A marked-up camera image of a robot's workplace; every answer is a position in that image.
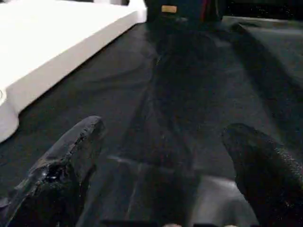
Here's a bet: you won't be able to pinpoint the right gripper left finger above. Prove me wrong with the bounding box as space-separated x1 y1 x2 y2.
0 115 107 227

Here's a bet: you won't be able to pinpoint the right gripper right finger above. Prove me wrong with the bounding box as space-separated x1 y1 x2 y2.
221 122 303 227

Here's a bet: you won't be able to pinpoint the white plastic table top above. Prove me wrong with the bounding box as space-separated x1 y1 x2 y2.
0 0 148 144

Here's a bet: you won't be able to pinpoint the black plastic mat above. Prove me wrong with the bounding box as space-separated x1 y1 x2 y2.
0 0 303 227

